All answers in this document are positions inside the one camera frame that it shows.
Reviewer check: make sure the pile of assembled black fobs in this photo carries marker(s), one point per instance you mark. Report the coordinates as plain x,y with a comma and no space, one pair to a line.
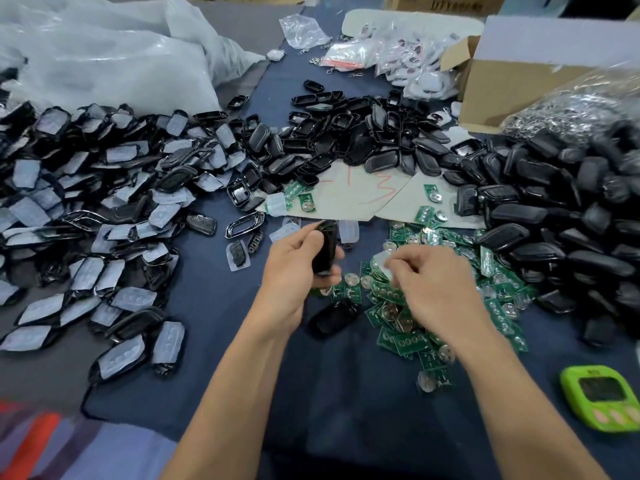
565,215

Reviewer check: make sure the small crumpled clear plastic bag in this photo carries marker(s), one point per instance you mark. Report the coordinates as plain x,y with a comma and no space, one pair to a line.
303,32

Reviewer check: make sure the pile of black shell halves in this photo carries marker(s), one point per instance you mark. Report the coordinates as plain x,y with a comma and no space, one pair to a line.
360,130

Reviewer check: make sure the small black button strip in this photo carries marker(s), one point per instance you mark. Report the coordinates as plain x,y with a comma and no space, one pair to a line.
255,242

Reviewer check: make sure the lone glossy black shell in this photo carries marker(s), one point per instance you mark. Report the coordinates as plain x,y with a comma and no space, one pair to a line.
333,318

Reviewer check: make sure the small clear film piece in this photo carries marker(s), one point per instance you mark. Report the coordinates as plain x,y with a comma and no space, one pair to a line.
348,232

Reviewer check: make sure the pile of shells with pads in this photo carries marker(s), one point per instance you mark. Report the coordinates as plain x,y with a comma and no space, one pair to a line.
95,210

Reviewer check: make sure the person's right forearm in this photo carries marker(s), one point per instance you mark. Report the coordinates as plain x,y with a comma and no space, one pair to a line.
530,415

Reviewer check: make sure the large white plastic bag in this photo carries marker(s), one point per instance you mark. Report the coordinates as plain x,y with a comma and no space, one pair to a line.
105,55

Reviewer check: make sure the pile of green circuit boards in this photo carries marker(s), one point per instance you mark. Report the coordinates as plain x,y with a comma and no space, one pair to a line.
420,315

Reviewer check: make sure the brown cardboard box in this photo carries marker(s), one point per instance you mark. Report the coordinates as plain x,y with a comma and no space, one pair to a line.
445,3

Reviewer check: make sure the person's left hand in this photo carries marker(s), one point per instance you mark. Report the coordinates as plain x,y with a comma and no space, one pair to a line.
290,280

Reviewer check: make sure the red blue striped bag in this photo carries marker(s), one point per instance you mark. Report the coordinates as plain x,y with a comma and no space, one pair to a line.
70,445

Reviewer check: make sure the clear bag with red label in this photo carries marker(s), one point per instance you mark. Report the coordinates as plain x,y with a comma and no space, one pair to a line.
350,55

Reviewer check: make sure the large open cardboard box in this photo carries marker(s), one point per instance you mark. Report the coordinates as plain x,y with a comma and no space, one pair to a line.
530,85

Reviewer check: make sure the yellow-green object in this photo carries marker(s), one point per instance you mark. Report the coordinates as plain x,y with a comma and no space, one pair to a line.
600,398

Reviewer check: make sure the small white object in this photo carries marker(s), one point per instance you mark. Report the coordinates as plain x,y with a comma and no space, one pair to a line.
275,55

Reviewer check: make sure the clear plastic film piece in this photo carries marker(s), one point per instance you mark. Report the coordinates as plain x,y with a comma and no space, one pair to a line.
284,231

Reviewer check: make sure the clear bag of metal parts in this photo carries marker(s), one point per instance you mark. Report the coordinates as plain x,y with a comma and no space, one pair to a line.
575,113

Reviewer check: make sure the person's right hand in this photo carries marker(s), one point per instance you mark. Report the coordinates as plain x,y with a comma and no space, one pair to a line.
435,290

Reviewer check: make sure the person's left forearm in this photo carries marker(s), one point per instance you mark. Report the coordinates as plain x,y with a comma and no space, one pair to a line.
225,415

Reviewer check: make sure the heap of clear parts bags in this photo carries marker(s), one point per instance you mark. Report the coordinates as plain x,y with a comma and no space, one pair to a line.
415,65

